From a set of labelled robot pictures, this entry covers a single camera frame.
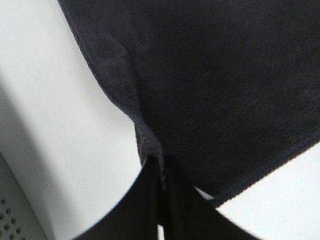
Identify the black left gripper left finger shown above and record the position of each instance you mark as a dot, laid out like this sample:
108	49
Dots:
135	217

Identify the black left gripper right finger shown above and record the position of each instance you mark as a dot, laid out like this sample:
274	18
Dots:
186	215

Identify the dark navy towel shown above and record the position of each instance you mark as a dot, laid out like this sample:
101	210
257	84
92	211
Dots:
230	88

